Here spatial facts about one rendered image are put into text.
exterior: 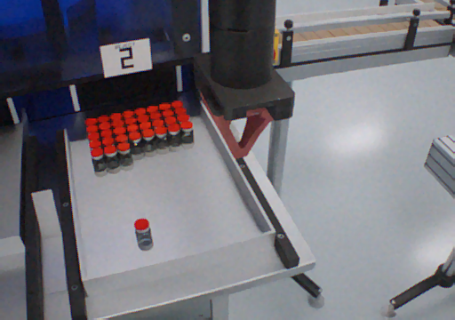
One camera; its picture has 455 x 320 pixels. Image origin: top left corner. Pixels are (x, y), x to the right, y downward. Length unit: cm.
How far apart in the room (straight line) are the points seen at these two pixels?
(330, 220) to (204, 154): 119
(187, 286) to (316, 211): 137
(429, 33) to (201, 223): 83
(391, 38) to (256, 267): 74
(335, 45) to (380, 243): 100
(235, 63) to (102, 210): 39
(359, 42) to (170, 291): 76
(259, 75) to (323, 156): 182
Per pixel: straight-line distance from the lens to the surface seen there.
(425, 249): 192
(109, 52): 79
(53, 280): 64
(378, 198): 205
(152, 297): 59
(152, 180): 74
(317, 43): 106
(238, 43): 37
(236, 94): 38
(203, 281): 60
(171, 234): 65
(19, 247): 68
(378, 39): 115
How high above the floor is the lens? 138
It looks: 39 degrees down
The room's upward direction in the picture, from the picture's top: straight up
